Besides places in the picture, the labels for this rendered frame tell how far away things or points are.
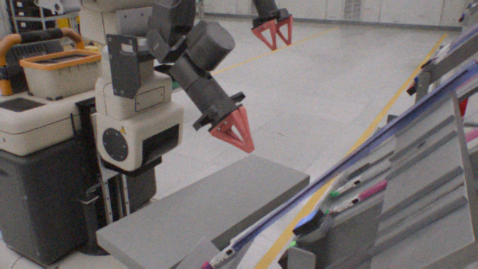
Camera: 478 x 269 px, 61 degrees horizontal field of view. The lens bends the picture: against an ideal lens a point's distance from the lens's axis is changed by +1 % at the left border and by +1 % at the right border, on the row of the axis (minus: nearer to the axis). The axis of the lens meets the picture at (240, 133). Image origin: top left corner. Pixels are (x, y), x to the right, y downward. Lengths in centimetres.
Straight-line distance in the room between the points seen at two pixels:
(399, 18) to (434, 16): 66
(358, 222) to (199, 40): 39
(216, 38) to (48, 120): 78
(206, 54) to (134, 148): 56
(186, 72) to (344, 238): 39
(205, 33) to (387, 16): 900
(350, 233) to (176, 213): 53
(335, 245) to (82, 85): 101
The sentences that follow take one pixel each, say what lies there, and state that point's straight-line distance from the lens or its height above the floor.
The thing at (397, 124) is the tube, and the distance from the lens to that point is 50.
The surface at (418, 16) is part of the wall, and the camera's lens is 951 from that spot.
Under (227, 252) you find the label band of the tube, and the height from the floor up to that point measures 77.
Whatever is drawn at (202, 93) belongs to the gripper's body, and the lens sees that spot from 70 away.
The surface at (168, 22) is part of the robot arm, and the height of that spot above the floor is 111.
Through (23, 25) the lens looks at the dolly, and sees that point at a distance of 733.
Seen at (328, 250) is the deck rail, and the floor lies 74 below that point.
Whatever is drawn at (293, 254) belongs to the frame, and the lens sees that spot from 73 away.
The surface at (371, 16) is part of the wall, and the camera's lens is 968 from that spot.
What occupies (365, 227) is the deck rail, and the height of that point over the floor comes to 81.
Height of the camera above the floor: 120
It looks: 22 degrees down
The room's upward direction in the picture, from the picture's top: straight up
